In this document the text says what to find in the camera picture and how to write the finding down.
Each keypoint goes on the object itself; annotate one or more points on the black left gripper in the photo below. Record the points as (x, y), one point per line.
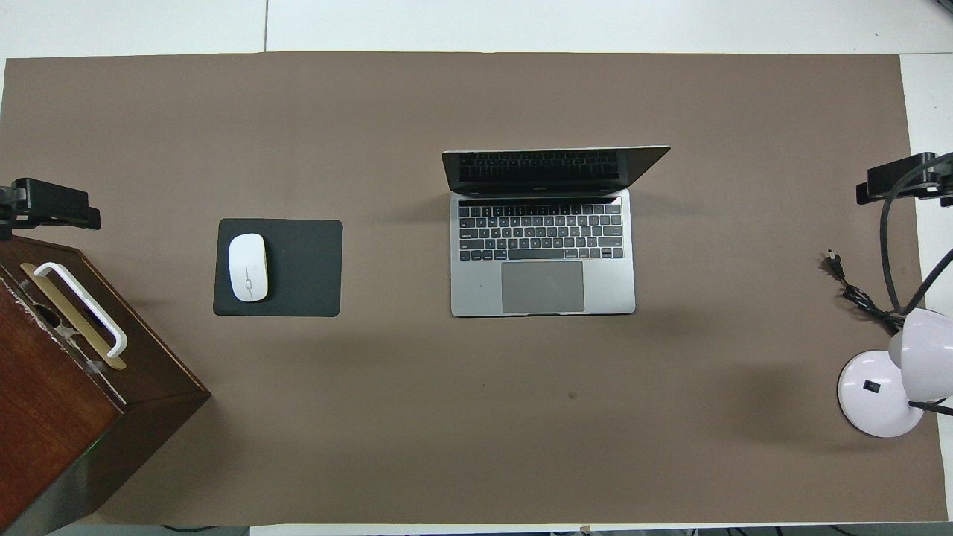
(6, 205)

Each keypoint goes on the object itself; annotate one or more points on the brown table mat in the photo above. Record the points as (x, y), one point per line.
(476, 432)

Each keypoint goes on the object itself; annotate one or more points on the white desk lamp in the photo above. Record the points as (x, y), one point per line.
(871, 394)

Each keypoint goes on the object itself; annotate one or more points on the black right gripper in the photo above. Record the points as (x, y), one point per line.
(945, 182)

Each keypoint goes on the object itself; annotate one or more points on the black mouse pad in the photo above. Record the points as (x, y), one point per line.
(313, 268)

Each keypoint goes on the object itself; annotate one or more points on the silver Apple laptop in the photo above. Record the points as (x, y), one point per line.
(476, 290)

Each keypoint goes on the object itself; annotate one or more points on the white computer mouse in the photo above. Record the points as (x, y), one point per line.
(248, 268)

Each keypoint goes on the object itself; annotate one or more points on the dark brown wooden box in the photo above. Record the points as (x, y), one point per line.
(45, 387)

